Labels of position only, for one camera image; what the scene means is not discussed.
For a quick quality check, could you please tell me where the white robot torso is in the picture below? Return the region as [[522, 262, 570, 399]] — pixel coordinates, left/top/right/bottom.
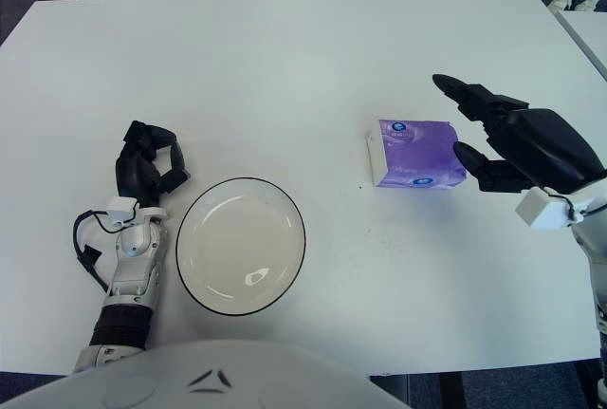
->
[[0, 338, 414, 409]]

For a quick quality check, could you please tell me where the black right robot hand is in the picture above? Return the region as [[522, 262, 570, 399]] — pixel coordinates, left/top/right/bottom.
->
[[432, 74, 607, 196]]

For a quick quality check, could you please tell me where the white side table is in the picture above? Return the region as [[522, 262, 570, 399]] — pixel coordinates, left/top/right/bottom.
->
[[555, 9, 607, 85]]

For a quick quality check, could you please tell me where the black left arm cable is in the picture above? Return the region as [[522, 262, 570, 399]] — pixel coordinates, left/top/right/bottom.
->
[[72, 209, 120, 294]]

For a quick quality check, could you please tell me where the purple tissue paper pack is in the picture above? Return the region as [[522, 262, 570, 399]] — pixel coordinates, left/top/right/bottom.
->
[[364, 118, 469, 190]]

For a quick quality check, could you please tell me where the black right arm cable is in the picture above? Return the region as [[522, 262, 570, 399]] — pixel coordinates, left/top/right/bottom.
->
[[544, 193, 607, 220]]

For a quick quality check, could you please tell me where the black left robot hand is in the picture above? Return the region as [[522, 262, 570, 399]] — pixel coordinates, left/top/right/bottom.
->
[[115, 120, 193, 214]]

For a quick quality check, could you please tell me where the black table leg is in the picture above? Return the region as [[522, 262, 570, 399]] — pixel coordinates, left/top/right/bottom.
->
[[438, 373, 466, 409]]

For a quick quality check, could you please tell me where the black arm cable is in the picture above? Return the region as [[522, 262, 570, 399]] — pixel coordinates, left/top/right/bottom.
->
[[72, 209, 120, 294], [544, 193, 607, 220]]

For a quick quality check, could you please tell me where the white plate black rim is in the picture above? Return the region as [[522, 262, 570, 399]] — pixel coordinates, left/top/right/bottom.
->
[[175, 177, 307, 318]]

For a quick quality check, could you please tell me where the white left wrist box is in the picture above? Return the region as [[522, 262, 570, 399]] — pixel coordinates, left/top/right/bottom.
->
[[106, 195, 137, 226]]

